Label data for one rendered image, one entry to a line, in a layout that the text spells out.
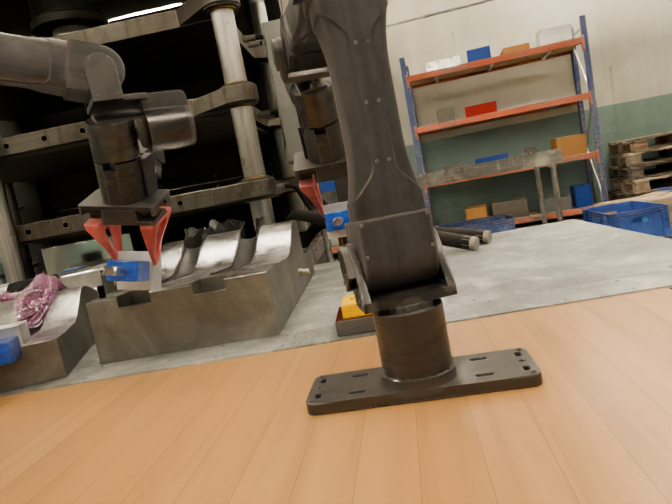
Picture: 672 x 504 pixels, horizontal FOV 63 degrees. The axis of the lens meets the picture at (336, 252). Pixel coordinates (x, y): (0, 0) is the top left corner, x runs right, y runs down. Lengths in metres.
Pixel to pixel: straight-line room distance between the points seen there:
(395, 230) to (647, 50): 7.44
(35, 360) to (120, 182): 0.27
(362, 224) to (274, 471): 0.20
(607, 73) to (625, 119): 0.59
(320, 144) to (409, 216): 0.34
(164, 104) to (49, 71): 0.13
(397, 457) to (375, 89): 0.29
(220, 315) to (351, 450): 0.40
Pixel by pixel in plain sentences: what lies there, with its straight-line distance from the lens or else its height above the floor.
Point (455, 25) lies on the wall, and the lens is 7.61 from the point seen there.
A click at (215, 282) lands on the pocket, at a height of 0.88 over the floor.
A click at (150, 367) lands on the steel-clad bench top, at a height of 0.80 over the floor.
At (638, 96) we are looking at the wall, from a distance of 7.77.
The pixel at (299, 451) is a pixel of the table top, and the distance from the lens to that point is 0.44.
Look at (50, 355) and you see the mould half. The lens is 0.84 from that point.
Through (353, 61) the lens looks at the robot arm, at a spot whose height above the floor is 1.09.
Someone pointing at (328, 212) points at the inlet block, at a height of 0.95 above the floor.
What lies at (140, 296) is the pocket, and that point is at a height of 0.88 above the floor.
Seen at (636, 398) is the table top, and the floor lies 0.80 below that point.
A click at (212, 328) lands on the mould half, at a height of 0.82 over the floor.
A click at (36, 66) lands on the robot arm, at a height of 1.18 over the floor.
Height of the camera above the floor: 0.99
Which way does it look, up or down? 7 degrees down
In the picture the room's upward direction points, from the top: 11 degrees counter-clockwise
